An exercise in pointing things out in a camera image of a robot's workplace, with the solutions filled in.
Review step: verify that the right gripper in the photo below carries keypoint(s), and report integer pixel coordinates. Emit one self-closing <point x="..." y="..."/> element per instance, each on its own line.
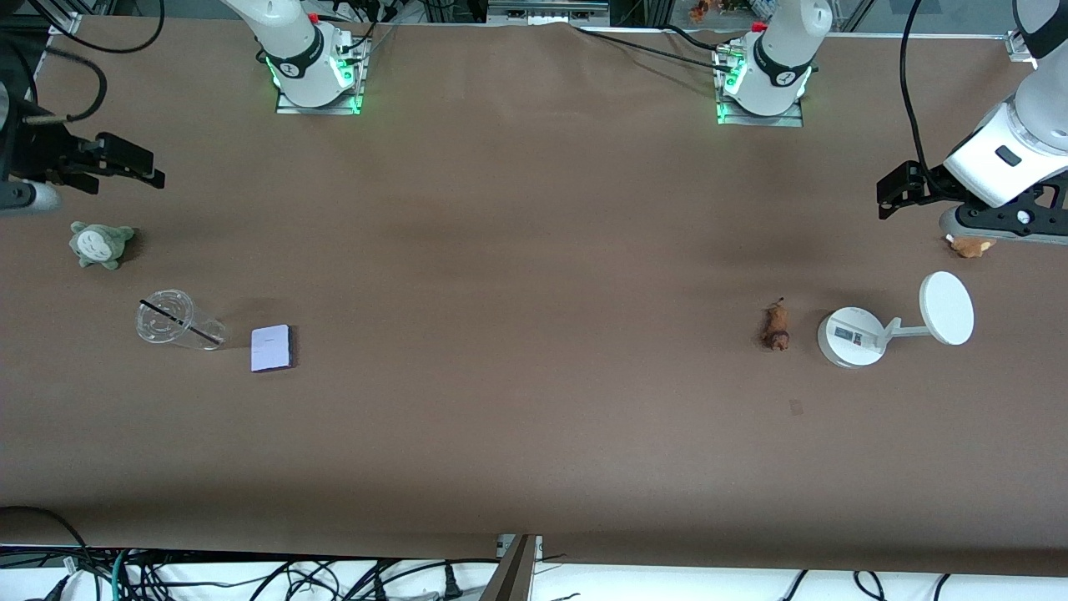
<point x="27" y="150"/>

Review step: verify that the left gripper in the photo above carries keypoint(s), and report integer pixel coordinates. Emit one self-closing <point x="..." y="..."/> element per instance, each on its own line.
<point x="932" y="184"/>

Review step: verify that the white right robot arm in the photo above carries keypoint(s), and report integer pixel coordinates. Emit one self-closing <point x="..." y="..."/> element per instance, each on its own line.
<point x="292" y="42"/>

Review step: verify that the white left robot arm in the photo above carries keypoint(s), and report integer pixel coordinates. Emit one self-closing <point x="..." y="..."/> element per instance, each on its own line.
<point x="784" y="42"/>

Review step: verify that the grey-green plush toy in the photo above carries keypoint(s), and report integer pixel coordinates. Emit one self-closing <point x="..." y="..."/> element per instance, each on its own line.
<point x="98" y="244"/>

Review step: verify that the small brown plush toy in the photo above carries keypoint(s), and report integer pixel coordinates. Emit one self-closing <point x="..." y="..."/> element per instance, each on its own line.
<point x="970" y="246"/>

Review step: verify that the white round stand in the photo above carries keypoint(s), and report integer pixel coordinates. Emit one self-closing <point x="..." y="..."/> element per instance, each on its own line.
<point x="851" y="336"/>

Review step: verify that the clear plastic cup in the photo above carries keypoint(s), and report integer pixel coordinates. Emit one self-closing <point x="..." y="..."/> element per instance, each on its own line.
<point x="171" y="319"/>

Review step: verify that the black straw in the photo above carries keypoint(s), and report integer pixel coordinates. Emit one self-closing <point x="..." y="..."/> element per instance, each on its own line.
<point x="179" y="320"/>

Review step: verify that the orange background toy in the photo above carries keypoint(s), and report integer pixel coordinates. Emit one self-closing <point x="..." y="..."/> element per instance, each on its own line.
<point x="699" y="10"/>

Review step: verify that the grey aluminium beam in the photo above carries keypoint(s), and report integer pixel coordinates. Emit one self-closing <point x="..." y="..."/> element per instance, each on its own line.
<point x="511" y="576"/>

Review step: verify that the aluminium corner rail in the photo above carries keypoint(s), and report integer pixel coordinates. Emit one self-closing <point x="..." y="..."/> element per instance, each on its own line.
<point x="65" y="21"/>

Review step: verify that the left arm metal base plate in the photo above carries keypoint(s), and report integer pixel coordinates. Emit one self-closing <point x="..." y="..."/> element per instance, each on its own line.
<point x="768" y="122"/>

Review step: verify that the metal corner bracket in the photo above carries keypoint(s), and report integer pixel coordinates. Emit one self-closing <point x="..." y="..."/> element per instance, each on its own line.
<point x="1018" y="43"/>

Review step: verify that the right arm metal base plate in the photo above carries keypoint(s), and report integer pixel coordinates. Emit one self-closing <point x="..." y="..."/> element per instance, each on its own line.
<point x="321" y="108"/>

